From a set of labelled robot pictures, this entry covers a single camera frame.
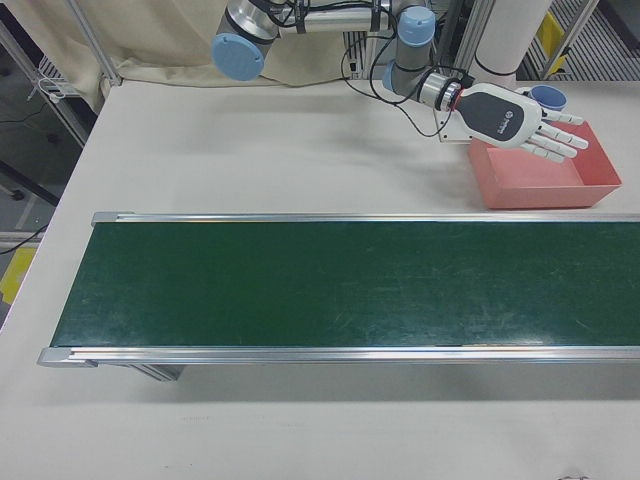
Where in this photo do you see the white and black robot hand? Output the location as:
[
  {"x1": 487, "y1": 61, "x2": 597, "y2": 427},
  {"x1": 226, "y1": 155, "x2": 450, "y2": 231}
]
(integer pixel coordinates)
[{"x1": 452, "y1": 82, "x2": 590, "y2": 164}]

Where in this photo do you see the blue plastic cup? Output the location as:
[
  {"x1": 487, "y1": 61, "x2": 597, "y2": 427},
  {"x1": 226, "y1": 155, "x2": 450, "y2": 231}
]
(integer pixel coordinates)
[{"x1": 529, "y1": 85, "x2": 570, "y2": 113}]

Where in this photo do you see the pink plastic box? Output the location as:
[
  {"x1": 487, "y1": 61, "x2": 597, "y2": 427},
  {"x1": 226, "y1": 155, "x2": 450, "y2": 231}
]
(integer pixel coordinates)
[{"x1": 467, "y1": 119, "x2": 623, "y2": 210}]

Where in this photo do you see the beige curtain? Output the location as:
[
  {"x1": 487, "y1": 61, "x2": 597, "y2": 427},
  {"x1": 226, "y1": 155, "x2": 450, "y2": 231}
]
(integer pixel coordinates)
[{"x1": 9, "y1": 0, "x2": 352, "y2": 117}]

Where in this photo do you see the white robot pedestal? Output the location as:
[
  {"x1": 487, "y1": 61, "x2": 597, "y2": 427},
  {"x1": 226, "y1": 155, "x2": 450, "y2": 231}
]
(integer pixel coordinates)
[{"x1": 430, "y1": 0, "x2": 554, "y2": 145}]

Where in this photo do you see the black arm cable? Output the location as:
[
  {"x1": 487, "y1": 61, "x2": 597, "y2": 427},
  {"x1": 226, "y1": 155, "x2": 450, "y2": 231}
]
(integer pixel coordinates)
[{"x1": 340, "y1": 29, "x2": 474, "y2": 139}]

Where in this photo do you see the green conveyor belt aluminium frame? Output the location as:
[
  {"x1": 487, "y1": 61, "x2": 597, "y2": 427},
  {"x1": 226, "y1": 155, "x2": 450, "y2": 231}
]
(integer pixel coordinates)
[{"x1": 38, "y1": 210, "x2": 640, "y2": 384}]

